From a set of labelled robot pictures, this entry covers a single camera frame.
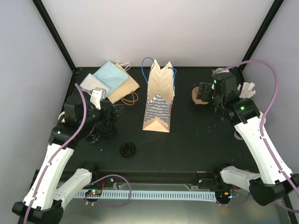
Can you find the brown pulp cup carrier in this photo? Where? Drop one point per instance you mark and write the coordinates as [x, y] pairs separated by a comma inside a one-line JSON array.
[[195, 98]]

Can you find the white napkin pack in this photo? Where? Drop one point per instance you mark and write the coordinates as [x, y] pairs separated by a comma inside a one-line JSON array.
[[90, 82]]

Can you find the right circuit board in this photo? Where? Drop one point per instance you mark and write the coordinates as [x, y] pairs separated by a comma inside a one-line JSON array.
[[226, 195]]

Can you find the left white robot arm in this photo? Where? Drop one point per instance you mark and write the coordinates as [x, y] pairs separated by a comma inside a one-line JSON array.
[[45, 202]]

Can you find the right paper cup stack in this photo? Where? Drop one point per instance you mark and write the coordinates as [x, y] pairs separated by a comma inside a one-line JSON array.
[[237, 136]]

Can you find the blue slotted cable duct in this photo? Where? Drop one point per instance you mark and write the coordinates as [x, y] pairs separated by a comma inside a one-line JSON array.
[[156, 195]]

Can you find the paper cup stack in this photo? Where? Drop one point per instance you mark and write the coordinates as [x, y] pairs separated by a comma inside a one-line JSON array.
[[61, 118], [237, 136]]

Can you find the glass of wrapped straws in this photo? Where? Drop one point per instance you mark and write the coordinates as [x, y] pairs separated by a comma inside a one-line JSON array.
[[246, 90]]

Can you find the checkered pastry paper bag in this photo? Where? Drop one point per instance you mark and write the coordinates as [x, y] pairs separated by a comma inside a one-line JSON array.
[[160, 96]]

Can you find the light blue paper bag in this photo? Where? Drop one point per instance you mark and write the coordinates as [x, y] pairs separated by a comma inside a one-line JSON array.
[[111, 76]]

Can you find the left paper cup stack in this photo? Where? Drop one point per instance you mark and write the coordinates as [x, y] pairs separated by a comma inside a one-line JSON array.
[[61, 118]]

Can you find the black cup lid front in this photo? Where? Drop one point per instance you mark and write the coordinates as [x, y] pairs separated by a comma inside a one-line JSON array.
[[127, 150]]

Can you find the brown kraft paper bag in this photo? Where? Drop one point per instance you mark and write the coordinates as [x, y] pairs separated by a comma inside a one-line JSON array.
[[126, 91]]

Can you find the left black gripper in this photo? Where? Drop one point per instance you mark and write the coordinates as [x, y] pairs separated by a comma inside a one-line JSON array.
[[114, 117]]

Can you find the left circuit board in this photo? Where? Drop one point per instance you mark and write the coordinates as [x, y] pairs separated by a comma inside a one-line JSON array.
[[93, 192]]

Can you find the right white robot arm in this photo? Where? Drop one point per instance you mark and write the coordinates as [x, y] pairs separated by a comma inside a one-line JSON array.
[[274, 179]]

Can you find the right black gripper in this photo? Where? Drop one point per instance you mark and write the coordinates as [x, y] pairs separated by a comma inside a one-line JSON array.
[[203, 89]]

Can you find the circuit board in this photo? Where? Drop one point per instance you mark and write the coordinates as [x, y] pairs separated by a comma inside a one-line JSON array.
[[226, 195], [93, 192]]

